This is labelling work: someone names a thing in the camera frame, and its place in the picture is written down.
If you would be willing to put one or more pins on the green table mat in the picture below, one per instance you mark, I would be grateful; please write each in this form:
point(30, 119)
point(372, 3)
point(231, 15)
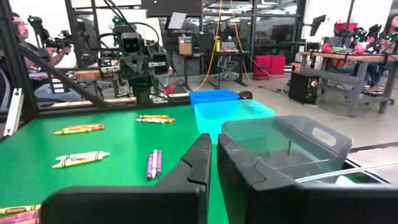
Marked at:
point(124, 140)

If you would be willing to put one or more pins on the light wooden table board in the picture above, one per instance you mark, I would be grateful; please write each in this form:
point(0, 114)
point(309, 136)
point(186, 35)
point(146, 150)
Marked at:
point(121, 100)

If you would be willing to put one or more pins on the blue plastic basket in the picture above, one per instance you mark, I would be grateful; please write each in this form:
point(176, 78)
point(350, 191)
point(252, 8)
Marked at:
point(213, 96)

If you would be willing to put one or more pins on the black desk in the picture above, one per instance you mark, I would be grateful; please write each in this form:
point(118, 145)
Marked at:
point(214, 53)

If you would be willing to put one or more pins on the cardboard box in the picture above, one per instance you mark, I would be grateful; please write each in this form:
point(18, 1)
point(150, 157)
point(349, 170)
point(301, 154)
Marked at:
point(185, 46)

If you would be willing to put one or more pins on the red marker pen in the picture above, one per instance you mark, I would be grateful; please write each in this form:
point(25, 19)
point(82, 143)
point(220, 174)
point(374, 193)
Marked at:
point(168, 89)

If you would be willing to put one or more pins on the white paper sheet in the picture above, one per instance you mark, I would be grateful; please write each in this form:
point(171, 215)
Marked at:
point(177, 20)

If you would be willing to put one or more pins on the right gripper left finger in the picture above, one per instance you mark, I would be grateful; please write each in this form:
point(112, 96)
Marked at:
point(140, 205)

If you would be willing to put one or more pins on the clear plastic bin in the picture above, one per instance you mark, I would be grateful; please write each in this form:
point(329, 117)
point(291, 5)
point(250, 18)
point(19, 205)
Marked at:
point(342, 181)

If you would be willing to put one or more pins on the silver aluminium bracket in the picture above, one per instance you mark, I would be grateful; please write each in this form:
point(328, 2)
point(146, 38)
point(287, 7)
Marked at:
point(14, 112)

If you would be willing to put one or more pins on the wooden top workbench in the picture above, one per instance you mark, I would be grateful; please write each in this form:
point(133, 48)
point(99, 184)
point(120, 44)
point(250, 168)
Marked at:
point(348, 57)

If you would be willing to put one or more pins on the black computer case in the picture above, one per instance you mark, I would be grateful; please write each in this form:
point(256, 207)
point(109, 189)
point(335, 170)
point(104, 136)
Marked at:
point(303, 87)

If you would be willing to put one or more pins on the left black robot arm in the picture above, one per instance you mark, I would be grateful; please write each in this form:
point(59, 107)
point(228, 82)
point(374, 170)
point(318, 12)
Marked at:
point(160, 63)

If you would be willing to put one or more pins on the teal plastic bin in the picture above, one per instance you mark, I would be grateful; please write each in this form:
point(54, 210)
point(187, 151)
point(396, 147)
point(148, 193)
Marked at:
point(224, 118)

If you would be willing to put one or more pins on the grey translucent plastic bin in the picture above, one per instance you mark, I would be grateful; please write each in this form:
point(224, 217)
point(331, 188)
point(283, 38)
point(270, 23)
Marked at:
point(280, 140)

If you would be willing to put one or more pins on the yellow bottle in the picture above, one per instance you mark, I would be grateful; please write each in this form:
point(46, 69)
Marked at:
point(217, 45)

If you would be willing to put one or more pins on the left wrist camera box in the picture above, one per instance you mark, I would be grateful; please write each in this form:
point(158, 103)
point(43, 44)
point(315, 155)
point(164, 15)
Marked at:
point(130, 43)

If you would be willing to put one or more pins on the office chair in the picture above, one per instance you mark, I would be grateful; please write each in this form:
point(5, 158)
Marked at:
point(228, 63)

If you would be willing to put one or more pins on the person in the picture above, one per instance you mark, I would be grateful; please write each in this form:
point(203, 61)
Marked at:
point(388, 34)
point(21, 28)

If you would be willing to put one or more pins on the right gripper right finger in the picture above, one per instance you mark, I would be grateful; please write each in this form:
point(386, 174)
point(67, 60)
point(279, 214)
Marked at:
point(280, 205)

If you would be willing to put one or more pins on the black handheld device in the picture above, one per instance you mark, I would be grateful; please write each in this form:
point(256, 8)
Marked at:
point(63, 42)

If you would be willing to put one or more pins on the black monitor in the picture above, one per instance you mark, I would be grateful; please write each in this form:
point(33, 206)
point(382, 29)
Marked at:
point(318, 24)
point(174, 7)

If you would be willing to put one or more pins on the red storage box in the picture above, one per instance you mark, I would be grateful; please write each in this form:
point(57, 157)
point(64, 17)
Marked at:
point(262, 65)
point(277, 64)

